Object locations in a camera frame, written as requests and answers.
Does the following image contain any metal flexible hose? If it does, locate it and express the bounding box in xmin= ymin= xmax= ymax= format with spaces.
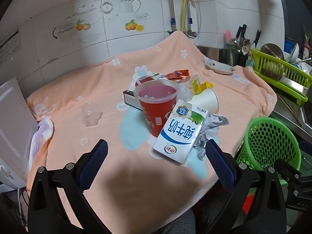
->
xmin=168 ymin=0 xmax=176 ymax=31

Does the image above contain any black small box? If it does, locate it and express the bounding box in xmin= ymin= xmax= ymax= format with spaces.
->
xmin=122 ymin=90 xmax=142 ymax=110

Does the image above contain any grey paper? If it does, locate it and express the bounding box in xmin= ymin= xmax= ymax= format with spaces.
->
xmin=194 ymin=113 xmax=231 ymax=160

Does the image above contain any clear plastic tube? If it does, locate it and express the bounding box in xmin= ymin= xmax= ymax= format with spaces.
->
xmin=188 ymin=0 xmax=202 ymax=38

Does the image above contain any yellow snack wrapper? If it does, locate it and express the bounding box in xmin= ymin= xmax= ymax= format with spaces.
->
xmin=191 ymin=75 xmax=214 ymax=95

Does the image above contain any blue jar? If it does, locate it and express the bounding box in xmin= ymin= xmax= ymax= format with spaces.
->
xmin=284 ymin=36 xmax=294 ymax=51

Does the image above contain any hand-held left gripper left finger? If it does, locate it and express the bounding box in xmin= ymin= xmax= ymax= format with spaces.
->
xmin=27 ymin=139 xmax=115 ymax=234

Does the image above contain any white flower print dish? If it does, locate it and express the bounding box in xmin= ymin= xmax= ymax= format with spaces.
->
xmin=205 ymin=62 xmax=236 ymax=75

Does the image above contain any green dish rack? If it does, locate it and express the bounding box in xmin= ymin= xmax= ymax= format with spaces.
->
xmin=251 ymin=49 xmax=312 ymax=103

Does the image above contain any round metal lid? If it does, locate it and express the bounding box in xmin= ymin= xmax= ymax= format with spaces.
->
xmin=260 ymin=43 xmax=284 ymax=61

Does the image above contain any green plastic basket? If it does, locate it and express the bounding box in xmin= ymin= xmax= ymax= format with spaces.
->
xmin=235 ymin=117 xmax=302 ymax=176

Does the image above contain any white plastic bag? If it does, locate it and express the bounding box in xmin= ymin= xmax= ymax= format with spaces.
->
xmin=29 ymin=117 xmax=54 ymax=173

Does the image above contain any clear plastic cup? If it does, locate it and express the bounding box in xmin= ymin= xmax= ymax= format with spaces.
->
xmin=82 ymin=103 xmax=103 ymax=127

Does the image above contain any green utensil holder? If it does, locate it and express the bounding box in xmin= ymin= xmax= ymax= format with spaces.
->
xmin=225 ymin=43 xmax=240 ymax=66

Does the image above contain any white paper cup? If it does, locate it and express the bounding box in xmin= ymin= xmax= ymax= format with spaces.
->
xmin=191 ymin=88 xmax=219 ymax=114

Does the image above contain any black utensil holder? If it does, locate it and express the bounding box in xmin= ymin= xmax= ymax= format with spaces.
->
xmin=238 ymin=51 xmax=251 ymax=66

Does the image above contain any peach printed blanket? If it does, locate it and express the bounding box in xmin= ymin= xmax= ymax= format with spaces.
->
xmin=26 ymin=30 xmax=278 ymax=227

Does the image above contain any person's grey trouser leg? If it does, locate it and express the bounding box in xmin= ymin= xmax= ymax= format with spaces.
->
xmin=168 ymin=210 xmax=203 ymax=234

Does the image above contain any stainless steel sink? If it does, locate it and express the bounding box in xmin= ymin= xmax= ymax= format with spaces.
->
xmin=268 ymin=94 xmax=312 ymax=133

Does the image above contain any red plastic cup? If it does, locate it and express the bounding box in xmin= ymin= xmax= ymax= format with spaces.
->
xmin=133 ymin=79 xmax=181 ymax=137

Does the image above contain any yellow hose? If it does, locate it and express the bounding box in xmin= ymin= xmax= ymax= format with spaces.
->
xmin=181 ymin=0 xmax=190 ymax=32

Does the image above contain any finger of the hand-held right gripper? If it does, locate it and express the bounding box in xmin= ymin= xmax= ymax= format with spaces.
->
xmin=273 ymin=159 xmax=301 ymax=182

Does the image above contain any white appliance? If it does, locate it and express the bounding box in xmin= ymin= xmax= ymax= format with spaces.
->
xmin=0 ymin=77 xmax=39 ymax=193

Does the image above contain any white blue milk carton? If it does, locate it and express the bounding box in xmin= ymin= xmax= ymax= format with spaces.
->
xmin=153 ymin=99 xmax=207 ymax=164

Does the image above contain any wooden handled cleaver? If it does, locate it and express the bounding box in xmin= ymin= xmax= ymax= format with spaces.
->
xmin=262 ymin=68 xmax=308 ymax=94

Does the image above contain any large orange snack wrapper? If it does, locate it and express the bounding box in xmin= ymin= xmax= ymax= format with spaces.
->
xmin=163 ymin=69 xmax=191 ymax=82

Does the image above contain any red plastic stool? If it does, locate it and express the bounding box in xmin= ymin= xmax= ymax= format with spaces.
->
xmin=244 ymin=194 xmax=255 ymax=215

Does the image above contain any red white small box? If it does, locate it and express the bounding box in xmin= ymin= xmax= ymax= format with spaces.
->
xmin=135 ymin=73 xmax=166 ymax=86

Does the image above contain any wall chart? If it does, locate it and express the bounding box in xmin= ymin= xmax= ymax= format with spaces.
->
xmin=0 ymin=29 xmax=21 ymax=65

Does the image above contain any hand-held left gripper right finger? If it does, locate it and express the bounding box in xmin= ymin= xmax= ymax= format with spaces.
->
xmin=197 ymin=138 xmax=287 ymax=234

